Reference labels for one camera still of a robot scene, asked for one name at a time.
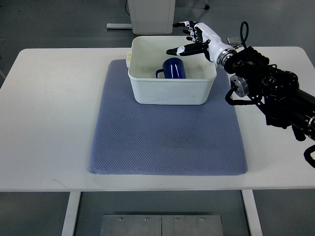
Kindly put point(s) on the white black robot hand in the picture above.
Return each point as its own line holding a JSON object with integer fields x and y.
{"x": 203, "y": 41}

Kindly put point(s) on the blue enamel mug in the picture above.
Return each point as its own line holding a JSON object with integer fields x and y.
{"x": 172, "y": 68}

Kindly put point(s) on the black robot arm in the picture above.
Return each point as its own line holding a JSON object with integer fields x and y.
{"x": 255, "y": 81}

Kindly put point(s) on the white plastic box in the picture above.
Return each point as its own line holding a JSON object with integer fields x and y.
{"x": 147, "y": 55}

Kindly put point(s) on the small grey floor socket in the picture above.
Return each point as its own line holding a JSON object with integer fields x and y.
{"x": 233, "y": 41}

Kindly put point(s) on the white cabinet in background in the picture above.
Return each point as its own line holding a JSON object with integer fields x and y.
{"x": 152, "y": 17}

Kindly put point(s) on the grey metal base bar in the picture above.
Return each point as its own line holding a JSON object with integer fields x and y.
{"x": 117, "y": 26}

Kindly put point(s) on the blue textured mat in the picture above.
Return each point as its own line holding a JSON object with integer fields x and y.
{"x": 171, "y": 140}

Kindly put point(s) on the right white table leg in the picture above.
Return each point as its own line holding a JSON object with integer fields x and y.
{"x": 251, "y": 212}

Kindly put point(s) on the white table leg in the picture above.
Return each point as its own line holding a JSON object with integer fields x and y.
{"x": 251, "y": 212}
{"x": 71, "y": 213}

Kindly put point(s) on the grey metal floor plate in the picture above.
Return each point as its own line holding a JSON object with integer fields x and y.
{"x": 161, "y": 225}

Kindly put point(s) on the left white table leg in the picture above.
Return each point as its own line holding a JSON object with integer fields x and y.
{"x": 71, "y": 213}

